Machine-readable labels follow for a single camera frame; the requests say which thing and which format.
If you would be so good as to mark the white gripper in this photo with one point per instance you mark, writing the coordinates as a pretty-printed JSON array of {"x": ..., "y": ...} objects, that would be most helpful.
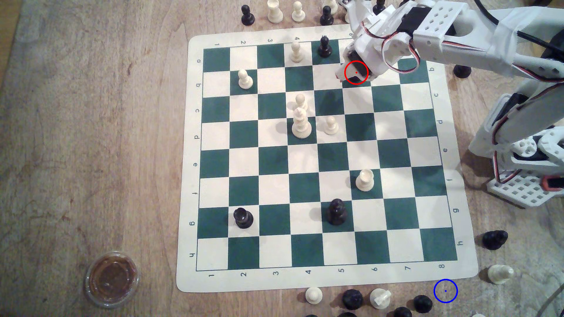
[{"x": 353, "y": 62}]

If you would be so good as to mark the white pawn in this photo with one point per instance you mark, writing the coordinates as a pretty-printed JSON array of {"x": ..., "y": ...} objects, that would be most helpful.
[
  {"x": 330, "y": 127},
  {"x": 298, "y": 13},
  {"x": 300, "y": 100},
  {"x": 313, "y": 295},
  {"x": 296, "y": 53},
  {"x": 245, "y": 80}
]

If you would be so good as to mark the black chess piece lying down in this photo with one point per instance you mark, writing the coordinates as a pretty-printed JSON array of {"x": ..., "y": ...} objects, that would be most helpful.
[{"x": 494, "y": 240}]

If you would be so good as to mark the tall white king piece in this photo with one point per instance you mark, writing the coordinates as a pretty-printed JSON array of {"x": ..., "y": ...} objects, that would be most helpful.
[{"x": 302, "y": 125}]

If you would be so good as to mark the black bishop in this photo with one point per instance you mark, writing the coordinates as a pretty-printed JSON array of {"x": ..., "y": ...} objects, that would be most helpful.
[{"x": 461, "y": 71}]

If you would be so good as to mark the clear plastic cup brown content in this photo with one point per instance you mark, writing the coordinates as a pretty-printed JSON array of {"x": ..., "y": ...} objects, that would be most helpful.
[{"x": 111, "y": 279}]

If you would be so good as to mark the white rook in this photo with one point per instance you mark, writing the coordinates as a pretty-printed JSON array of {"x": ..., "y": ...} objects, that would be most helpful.
[
  {"x": 275, "y": 12},
  {"x": 365, "y": 180}
]

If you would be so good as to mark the white knight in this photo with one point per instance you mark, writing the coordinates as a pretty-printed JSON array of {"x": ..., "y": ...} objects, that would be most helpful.
[{"x": 380, "y": 298}]

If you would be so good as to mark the black pawn with red dot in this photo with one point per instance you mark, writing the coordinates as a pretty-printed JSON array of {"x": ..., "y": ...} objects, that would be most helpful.
[{"x": 357, "y": 72}]

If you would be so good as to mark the black rook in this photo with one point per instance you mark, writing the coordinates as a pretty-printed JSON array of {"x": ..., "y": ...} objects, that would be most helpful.
[{"x": 243, "y": 218}]

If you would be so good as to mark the green and white chess mat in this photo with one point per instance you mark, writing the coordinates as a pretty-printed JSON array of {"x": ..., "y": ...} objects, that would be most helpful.
[{"x": 273, "y": 163}]

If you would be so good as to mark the white chess piece lying down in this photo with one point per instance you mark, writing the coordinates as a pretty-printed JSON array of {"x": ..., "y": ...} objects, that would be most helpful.
[{"x": 500, "y": 274}]

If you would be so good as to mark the large black chess piece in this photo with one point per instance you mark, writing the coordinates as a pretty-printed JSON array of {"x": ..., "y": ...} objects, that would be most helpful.
[{"x": 337, "y": 212}]

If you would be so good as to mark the red clamp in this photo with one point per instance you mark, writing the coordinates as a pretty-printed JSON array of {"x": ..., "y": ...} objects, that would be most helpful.
[{"x": 553, "y": 183}]

